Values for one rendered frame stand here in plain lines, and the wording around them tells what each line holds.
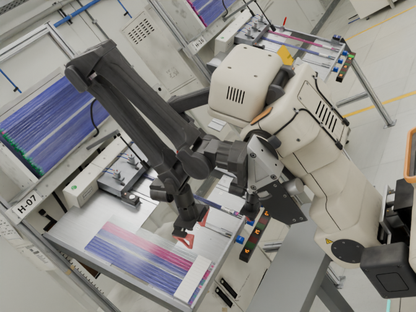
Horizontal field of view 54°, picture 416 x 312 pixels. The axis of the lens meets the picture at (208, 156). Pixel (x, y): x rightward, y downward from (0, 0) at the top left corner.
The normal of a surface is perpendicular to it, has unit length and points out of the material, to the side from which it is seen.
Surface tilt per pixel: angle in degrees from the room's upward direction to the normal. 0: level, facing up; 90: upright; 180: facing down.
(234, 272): 90
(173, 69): 90
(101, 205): 43
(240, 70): 48
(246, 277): 90
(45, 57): 90
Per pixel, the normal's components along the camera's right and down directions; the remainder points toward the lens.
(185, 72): -0.47, 0.62
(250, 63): 0.11, -0.73
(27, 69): 0.65, -0.23
